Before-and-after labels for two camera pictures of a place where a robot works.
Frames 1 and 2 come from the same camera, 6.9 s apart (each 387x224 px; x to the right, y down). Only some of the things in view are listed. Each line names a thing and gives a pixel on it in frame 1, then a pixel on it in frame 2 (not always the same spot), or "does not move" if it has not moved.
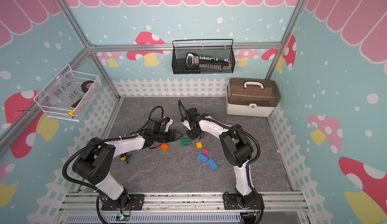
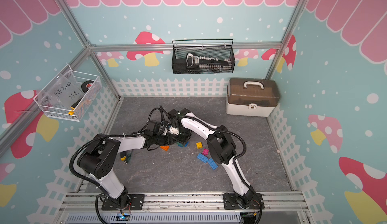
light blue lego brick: (212, 163) does not move
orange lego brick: (165, 146) does not move
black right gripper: (191, 136) → (183, 142)
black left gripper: (174, 137) does not move
